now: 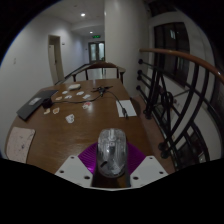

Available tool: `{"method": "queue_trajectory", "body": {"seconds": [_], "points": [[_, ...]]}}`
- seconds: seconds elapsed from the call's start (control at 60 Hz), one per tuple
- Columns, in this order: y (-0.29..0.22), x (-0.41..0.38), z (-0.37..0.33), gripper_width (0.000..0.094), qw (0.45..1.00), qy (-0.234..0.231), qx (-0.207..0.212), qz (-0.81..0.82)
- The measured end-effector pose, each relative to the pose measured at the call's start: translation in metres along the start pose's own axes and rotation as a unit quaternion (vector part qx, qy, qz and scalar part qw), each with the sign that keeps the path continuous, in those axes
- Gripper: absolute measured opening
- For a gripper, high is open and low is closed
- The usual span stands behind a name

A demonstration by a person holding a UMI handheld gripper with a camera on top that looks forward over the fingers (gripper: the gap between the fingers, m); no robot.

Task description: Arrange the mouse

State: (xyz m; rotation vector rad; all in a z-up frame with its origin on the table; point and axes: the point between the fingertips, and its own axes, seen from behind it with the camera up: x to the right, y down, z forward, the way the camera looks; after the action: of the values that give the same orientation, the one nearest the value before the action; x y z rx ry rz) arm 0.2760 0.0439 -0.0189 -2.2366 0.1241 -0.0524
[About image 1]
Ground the pale side door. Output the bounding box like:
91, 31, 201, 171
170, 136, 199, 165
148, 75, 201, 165
48, 34, 65, 85

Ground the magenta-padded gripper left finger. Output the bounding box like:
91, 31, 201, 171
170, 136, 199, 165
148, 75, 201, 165
54, 142, 99, 188

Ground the wooden armchair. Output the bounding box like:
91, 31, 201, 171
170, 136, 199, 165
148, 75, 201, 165
72, 61, 127, 84

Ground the white paper sheet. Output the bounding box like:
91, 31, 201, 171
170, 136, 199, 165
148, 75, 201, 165
115, 99, 138, 118

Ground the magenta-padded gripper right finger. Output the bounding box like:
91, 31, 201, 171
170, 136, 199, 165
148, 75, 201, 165
124, 142, 169, 188

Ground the black railing with wooden handrail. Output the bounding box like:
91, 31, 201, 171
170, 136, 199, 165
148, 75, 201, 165
135, 48, 224, 171

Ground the black closed laptop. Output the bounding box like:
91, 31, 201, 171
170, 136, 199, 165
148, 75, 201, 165
16, 89, 59, 121

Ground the small white box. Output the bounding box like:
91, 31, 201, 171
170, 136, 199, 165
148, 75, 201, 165
67, 83, 82, 91

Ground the small black box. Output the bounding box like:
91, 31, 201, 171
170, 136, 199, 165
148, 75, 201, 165
41, 97, 53, 109

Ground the dark pen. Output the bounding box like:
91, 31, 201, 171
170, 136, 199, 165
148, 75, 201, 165
121, 106, 129, 119

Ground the glass double door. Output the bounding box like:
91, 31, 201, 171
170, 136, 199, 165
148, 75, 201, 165
88, 41, 106, 64

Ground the pale printed mouse pad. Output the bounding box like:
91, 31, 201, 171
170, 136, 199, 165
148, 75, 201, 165
4, 126, 36, 164

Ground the translucent grey computer mouse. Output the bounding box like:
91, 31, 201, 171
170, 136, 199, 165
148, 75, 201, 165
96, 127, 129, 178

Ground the black cable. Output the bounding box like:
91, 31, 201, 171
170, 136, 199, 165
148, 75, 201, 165
49, 85, 129, 118

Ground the dark framed window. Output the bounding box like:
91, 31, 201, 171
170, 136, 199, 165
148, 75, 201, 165
153, 21, 188, 88

